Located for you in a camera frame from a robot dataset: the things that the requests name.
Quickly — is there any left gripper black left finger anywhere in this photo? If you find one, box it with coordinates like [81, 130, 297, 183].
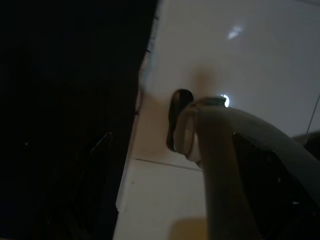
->
[23, 131, 113, 240]

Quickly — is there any robot black left foot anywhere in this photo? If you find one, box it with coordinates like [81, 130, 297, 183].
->
[166, 88, 195, 152]

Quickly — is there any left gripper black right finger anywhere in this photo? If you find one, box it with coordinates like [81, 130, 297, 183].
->
[231, 131, 320, 240]

